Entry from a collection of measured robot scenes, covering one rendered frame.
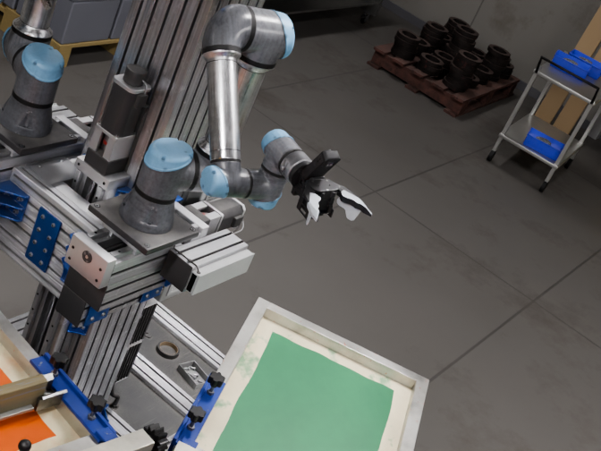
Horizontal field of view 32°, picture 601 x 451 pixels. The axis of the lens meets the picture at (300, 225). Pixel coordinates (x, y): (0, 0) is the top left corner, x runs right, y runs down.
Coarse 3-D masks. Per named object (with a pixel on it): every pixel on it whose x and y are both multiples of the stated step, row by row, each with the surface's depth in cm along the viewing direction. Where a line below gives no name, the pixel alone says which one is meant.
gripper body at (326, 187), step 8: (296, 168) 248; (296, 176) 249; (320, 176) 246; (296, 184) 251; (304, 184) 248; (312, 184) 243; (320, 184) 244; (328, 184) 245; (336, 184) 246; (296, 192) 252; (328, 192) 243; (304, 200) 246; (320, 200) 244; (328, 200) 245; (304, 208) 247; (320, 208) 246; (328, 208) 246; (304, 216) 246
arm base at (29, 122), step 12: (12, 96) 296; (12, 108) 296; (24, 108) 295; (36, 108) 295; (48, 108) 298; (0, 120) 298; (12, 120) 296; (24, 120) 296; (36, 120) 296; (48, 120) 300; (24, 132) 297; (36, 132) 298; (48, 132) 302
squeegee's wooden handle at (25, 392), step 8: (40, 376) 248; (8, 384) 241; (16, 384) 242; (24, 384) 243; (32, 384) 244; (40, 384) 246; (0, 392) 238; (8, 392) 239; (16, 392) 241; (24, 392) 243; (32, 392) 246; (40, 392) 248; (0, 400) 239; (8, 400) 241; (16, 400) 243; (24, 400) 245; (32, 400) 248; (0, 408) 241; (8, 408) 243; (16, 408) 245
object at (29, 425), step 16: (0, 368) 260; (0, 384) 256; (16, 416) 249; (32, 416) 251; (0, 432) 242; (16, 432) 244; (32, 432) 246; (48, 432) 248; (0, 448) 238; (16, 448) 240
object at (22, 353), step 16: (0, 320) 269; (0, 336) 268; (16, 336) 267; (16, 352) 264; (32, 352) 264; (32, 368) 260; (64, 416) 254; (80, 432) 250; (64, 448) 241; (80, 448) 243
